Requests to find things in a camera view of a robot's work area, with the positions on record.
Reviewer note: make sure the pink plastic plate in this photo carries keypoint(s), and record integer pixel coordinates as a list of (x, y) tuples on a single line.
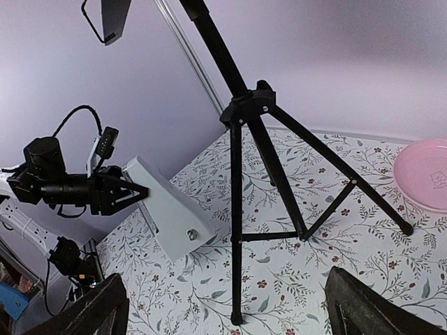
[(419, 172)]

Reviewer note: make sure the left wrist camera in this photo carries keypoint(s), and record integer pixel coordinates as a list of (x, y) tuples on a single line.
[(102, 149)]

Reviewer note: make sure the white metronome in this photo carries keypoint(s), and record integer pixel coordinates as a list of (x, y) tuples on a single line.
[(178, 224)]

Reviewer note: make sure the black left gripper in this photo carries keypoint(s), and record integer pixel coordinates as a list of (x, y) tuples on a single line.
[(104, 191)]

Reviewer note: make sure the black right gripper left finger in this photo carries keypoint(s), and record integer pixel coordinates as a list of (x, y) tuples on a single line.
[(106, 305)]

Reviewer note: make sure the black perforated music stand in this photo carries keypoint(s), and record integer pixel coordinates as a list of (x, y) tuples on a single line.
[(274, 186)]

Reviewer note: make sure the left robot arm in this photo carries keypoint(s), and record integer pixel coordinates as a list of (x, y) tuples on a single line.
[(43, 178)]

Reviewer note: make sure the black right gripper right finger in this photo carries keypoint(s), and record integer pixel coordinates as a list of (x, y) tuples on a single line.
[(354, 308)]

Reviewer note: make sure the left aluminium corner post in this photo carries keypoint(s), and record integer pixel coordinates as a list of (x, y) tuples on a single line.
[(190, 54)]

